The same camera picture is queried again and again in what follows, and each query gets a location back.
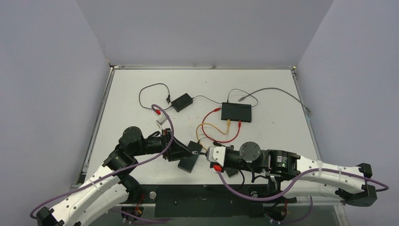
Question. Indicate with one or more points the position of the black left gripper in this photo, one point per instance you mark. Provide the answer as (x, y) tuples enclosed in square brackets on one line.
[(177, 150)]

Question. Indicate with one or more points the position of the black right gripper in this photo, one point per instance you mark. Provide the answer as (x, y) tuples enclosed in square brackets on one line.
[(229, 156)]

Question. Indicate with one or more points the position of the small black wall plug adapter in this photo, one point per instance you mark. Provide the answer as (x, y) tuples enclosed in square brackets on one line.
[(231, 172)]

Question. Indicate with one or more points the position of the black ribbed power adapter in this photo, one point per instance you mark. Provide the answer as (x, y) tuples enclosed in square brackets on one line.
[(188, 164)]

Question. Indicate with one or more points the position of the black network switch box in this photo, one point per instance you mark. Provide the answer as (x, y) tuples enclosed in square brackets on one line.
[(236, 112)]

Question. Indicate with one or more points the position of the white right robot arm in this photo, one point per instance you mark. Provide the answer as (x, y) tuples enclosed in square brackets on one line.
[(290, 175)]

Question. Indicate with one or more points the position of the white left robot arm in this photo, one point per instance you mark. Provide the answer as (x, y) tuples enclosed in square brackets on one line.
[(112, 183)]

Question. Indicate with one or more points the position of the small black power brick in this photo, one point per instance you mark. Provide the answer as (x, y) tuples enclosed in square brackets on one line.
[(182, 102)]

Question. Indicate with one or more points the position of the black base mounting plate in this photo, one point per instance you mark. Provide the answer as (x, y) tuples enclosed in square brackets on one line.
[(174, 201)]

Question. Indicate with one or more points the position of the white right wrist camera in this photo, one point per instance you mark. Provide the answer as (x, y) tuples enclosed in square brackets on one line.
[(216, 155)]

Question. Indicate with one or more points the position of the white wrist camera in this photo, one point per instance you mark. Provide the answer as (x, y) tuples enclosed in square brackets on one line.
[(161, 119), (216, 155)]

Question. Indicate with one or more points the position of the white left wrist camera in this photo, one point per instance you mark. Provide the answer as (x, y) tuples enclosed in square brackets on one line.
[(161, 119)]

